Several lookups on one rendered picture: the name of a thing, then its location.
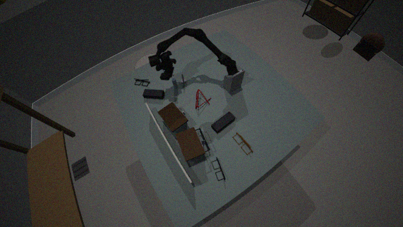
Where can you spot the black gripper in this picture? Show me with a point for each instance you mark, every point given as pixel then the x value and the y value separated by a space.
pixel 168 70

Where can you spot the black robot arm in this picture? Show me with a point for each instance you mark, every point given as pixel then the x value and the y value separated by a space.
pixel 199 35

